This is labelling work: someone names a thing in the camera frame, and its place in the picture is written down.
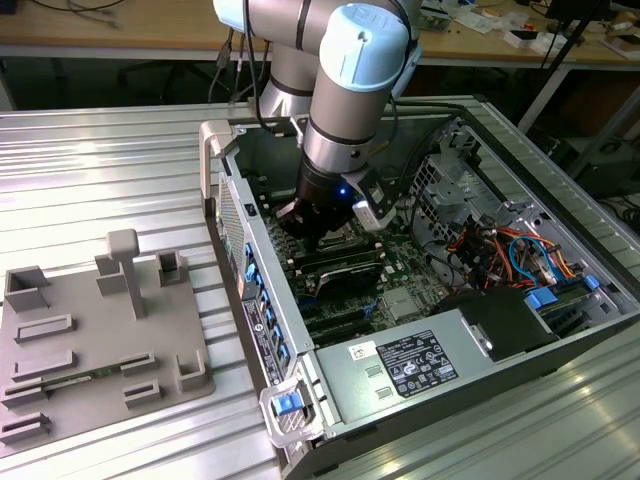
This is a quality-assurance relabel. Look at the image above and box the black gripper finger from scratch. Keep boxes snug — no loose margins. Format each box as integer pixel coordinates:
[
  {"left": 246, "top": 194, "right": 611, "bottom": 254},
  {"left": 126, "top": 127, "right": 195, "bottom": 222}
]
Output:
[
  {"left": 274, "top": 198, "right": 321, "bottom": 251},
  {"left": 319, "top": 213, "right": 355, "bottom": 251}
]

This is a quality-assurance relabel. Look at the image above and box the black expansion slot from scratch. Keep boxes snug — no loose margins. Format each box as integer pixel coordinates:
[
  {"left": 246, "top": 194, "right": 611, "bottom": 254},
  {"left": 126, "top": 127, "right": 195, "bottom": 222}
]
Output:
[
  {"left": 308, "top": 319, "right": 375, "bottom": 347},
  {"left": 302, "top": 305, "right": 372, "bottom": 331}
]

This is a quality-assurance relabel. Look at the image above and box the open PC case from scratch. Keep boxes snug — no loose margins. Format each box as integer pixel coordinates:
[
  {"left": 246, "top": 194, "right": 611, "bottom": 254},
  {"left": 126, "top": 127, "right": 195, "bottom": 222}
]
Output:
[{"left": 198, "top": 107, "right": 640, "bottom": 480}]

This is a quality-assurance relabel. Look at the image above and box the black graphics card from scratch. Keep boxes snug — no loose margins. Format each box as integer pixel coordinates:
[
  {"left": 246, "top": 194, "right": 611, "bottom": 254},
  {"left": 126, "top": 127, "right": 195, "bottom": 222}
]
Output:
[{"left": 313, "top": 262, "right": 385, "bottom": 302}]

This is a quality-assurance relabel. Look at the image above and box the green motherboard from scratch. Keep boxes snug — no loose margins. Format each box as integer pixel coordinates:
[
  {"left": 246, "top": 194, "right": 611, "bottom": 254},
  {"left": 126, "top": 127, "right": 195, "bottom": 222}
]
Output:
[{"left": 259, "top": 184, "right": 451, "bottom": 346}]

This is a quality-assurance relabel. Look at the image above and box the silver chipset heatsink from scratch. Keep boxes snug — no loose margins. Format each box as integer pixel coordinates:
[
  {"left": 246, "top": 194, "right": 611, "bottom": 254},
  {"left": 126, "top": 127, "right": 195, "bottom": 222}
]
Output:
[{"left": 382, "top": 288, "right": 420, "bottom": 322}]

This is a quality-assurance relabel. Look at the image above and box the silver drive cage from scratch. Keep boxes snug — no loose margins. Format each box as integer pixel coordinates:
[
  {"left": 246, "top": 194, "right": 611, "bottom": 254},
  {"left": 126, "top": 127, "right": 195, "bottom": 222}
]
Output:
[{"left": 407, "top": 152, "right": 506, "bottom": 241}]

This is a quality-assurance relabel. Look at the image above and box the grey power supply unit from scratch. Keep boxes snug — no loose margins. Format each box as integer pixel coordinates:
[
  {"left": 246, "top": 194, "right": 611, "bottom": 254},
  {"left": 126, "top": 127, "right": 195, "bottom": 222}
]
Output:
[{"left": 312, "top": 307, "right": 501, "bottom": 426}]

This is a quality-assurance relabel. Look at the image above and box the blue release latch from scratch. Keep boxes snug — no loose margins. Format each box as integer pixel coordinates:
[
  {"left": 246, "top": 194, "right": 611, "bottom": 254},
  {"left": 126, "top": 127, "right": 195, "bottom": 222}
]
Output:
[{"left": 272, "top": 393, "right": 305, "bottom": 417}]

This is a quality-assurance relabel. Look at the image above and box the black fan shroud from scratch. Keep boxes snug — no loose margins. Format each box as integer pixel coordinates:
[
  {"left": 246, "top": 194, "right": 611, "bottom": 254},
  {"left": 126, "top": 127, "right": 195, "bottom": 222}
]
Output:
[{"left": 432, "top": 287, "right": 559, "bottom": 364}]

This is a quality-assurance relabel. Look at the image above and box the blue disk carrier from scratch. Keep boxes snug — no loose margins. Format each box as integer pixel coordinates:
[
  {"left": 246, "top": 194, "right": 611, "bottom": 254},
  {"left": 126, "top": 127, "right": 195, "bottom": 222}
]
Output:
[{"left": 524, "top": 279, "right": 606, "bottom": 337}]

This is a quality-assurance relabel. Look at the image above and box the grey parts rack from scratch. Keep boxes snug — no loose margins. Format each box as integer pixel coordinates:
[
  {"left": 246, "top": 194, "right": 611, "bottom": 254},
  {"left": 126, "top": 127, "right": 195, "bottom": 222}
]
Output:
[{"left": 0, "top": 228, "right": 217, "bottom": 454}]

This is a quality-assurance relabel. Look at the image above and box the wooden desk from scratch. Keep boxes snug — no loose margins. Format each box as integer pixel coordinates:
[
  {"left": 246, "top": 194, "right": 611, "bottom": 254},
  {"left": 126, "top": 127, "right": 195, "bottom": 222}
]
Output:
[{"left": 0, "top": 0, "right": 640, "bottom": 66}]

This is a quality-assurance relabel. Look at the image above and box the green RAM stick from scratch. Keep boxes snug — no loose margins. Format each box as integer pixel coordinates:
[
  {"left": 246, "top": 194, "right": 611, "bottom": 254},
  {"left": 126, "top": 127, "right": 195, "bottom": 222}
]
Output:
[{"left": 42, "top": 363, "right": 124, "bottom": 389}]

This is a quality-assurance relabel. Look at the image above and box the small white box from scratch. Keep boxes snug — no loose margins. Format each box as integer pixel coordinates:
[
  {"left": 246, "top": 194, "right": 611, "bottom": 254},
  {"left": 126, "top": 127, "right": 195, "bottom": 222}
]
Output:
[{"left": 502, "top": 28, "right": 559, "bottom": 54}]

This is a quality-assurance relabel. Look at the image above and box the black equipment box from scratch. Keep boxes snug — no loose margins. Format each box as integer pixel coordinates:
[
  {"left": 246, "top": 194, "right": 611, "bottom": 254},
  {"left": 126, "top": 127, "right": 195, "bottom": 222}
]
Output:
[{"left": 569, "top": 139, "right": 640, "bottom": 201}]

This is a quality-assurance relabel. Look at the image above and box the black monitor stand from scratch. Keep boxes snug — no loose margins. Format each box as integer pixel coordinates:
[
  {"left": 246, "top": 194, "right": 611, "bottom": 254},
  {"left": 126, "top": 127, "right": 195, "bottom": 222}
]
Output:
[{"left": 543, "top": 0, "right": 614, "bottom": 22}]

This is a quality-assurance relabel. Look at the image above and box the small open cardboard box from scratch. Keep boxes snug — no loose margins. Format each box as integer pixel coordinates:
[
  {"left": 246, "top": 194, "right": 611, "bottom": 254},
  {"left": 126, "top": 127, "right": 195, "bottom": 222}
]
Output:
[{"left": 602, "top": 32, "right": 640, "bottom": 57}]

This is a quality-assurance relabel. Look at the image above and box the black wire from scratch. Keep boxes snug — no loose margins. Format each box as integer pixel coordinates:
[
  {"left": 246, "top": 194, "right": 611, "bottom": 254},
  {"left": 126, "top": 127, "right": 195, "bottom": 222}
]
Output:
[{"left": 399, "top": 197, "right": 476, "bottom": 294}]

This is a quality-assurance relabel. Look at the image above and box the black camera cable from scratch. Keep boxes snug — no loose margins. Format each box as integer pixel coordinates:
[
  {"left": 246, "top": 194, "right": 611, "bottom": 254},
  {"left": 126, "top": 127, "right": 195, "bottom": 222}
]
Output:
[{"left": 394, "top": 102, "right": 464, "bottom": 204}]

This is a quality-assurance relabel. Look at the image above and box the grey case handle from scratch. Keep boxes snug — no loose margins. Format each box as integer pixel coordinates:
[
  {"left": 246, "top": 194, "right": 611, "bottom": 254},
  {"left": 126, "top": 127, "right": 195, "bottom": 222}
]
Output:
[{"left": 198, "top": 119, "right": 237, "bottom": 200}]

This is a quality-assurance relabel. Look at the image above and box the red wire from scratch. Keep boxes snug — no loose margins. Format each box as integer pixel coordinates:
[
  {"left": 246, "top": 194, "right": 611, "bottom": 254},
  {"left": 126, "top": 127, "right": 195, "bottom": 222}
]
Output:
[{"left": 444, "top": 224, "right": 506, "bottom": 291}]

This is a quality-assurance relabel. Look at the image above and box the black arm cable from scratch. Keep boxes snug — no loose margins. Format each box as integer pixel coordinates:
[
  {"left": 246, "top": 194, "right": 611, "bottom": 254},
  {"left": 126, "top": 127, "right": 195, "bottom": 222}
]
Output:
[{"left": 207, "top": 27, "right": 274, "bottom": 131}]

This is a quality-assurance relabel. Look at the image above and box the blue wire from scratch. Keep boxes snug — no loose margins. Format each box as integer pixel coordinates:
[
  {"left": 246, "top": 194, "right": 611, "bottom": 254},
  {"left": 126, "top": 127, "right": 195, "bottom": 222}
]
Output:
[{"left": 509, "top": 234, "right": 561, "bottom": 287}]

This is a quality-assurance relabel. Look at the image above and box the orange wire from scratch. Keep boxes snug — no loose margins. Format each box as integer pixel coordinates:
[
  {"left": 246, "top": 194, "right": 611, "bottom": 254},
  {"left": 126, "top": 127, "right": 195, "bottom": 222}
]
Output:
[{"left": 479, "top": 227, "right": 584, "bottom": 284}]

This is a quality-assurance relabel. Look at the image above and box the grey handle with latch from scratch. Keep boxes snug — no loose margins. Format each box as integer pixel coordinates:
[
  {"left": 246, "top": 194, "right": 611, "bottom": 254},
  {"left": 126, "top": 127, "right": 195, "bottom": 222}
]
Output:
[{"left": 258, "top": 377, "right": 325, "bottom": 448}]

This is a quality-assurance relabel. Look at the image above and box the grey cable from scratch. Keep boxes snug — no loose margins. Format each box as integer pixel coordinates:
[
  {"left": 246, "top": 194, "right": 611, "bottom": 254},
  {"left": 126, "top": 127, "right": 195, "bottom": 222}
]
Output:
[{"left": 34, "top": 0, "right": 126, "bottom": 30}]

